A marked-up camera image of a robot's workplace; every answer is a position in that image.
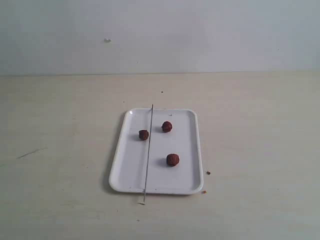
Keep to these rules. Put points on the thin metal skewer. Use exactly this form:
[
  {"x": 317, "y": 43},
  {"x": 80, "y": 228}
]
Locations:
[{"x": 148, "y": 155}]

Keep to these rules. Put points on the brown meatball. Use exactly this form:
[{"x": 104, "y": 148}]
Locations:
[
  {"x": 172, "y": 159},
  {"x": 143, "y": 134},
  {"x": 166, "y": 126}
]

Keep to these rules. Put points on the brown meatball top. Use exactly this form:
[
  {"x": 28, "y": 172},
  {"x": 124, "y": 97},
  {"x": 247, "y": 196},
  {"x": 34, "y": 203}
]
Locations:
[{"x": 166, "y": 126}]

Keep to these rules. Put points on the brown meatball bottom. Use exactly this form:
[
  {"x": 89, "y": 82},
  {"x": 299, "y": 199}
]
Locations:
[{"x": 172, "y": 159}]

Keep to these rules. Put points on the white rectangular plastic tray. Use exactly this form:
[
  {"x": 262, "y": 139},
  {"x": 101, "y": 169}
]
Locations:
[{"x": 128, "y": 170}]

